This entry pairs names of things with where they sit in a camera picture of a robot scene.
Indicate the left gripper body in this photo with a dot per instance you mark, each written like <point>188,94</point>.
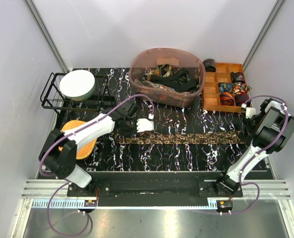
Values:
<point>130,128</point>

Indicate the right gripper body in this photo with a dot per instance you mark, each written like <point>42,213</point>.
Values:
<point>251,123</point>

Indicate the brown floral patterned tie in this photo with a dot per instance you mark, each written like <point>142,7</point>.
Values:
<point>147,137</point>

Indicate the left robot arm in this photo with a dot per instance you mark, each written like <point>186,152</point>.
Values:
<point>61,147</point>

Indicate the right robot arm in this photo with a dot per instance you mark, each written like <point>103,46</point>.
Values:
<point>269,131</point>

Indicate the maroon striped rolled tie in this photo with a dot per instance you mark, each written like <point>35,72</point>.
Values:
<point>242,99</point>

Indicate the orange striped rolled tie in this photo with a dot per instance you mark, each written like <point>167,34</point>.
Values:
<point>226,99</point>

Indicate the red floral rolled tie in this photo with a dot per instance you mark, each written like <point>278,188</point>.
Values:
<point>240,88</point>

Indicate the orange wooden divided tray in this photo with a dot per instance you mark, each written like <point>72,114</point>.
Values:
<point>211,95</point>

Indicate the blue patterned rolled tie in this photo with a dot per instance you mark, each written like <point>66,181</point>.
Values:
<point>225,87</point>

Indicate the orange woven bamboo tray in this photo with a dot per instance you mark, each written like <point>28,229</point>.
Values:
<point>86,150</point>

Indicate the dark maroon rolled tie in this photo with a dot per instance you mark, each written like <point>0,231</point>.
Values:
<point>237,77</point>

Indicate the white round container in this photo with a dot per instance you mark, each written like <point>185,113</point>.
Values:
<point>77,85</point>

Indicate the black tie in tub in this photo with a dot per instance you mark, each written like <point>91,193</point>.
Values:
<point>179,81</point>

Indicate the brown translucent plastic tub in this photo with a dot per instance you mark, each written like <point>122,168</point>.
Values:
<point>152,58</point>

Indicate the colourful patterned tie in tub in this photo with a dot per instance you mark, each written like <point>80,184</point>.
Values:
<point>162,70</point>

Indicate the dark grey rolled tie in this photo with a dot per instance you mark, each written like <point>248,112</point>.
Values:
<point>210,65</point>

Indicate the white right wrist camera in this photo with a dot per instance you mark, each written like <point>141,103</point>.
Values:
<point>250,112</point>

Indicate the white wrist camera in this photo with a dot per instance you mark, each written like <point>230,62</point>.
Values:
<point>250,112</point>
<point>145,124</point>

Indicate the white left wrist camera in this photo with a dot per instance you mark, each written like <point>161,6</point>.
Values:
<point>145,124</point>

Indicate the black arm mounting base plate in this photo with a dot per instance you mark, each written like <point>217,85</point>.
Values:
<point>203,184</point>

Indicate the black wire dish rack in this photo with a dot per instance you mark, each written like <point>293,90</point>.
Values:
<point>82,108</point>

